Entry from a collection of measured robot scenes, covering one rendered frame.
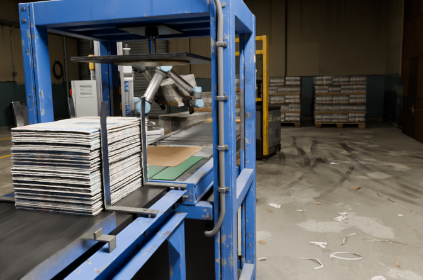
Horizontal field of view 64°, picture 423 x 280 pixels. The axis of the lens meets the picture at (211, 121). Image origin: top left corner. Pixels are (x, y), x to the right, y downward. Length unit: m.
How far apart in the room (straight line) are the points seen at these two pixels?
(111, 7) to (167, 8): 0.25
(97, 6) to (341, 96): 7.78
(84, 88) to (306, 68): 8.12
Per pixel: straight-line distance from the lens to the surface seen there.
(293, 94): 8.83
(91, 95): 3.21
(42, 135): 1.13
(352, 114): 8.92
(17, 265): 0.90
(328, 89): 8.95
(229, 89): 1.27
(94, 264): 0.85
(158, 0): 1.40
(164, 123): 3.84
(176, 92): 3.35
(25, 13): 1.74
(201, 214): 1.40
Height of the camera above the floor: 1.19
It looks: 7 degrees down
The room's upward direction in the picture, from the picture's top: 1 degrees counter-clockwise
